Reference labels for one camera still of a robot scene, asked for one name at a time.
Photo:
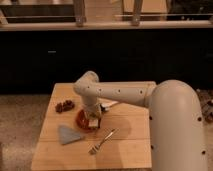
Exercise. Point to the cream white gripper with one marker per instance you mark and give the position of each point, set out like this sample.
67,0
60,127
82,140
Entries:
91,107

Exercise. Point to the tan eraser block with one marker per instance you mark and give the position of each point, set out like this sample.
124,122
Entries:
94,123

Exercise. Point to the red bowl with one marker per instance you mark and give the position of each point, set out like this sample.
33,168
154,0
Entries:
82,122

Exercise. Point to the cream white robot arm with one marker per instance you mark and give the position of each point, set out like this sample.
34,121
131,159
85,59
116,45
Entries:
177,138

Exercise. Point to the brown grape bunch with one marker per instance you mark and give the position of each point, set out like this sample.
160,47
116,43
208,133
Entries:
65,106

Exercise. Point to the grey blue cloth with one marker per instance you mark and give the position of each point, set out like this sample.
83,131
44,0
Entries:
68,135

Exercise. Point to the silver metal fork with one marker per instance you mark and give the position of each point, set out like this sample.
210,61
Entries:
97,146

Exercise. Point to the wooden railing shelf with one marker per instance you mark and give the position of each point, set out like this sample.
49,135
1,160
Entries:
104,14

